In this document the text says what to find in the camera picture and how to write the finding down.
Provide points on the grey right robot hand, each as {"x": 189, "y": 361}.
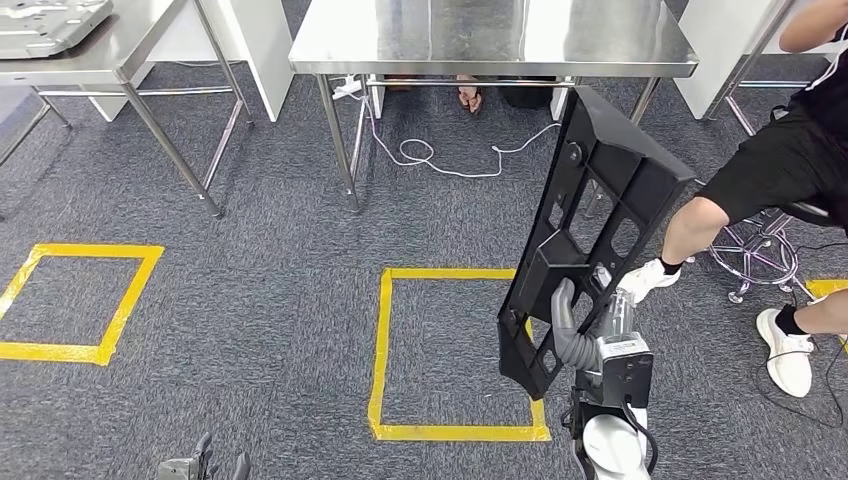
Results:
{"x": 563, "y": 305}

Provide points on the chrome swivel stool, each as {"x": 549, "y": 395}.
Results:
{"x": 805, "y": 213}

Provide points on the black bag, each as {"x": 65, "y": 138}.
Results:
{"x": 526, "y": 96}

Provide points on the white power strip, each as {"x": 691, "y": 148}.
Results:
{"x": 346, "y": 88}

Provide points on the grey sheet metal part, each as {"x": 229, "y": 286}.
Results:
{"x": 46, "y": 26}

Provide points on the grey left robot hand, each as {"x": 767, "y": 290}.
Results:
{"x": 185, "y": 472}

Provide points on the yellow floor tape square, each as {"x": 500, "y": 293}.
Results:
{"x": 457, "y": 433}
{"x": 825, "y": 287}
{"x": 99, "y": 251}

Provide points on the black plastic bracket part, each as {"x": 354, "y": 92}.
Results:
{"x": 629, "y": 139}

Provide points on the white desk partition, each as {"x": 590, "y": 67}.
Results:
{"x": 702, "y": 40}
{"x": 265, "y": 46}

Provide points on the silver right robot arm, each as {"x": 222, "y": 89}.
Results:
{"x": 613, "y": 444}

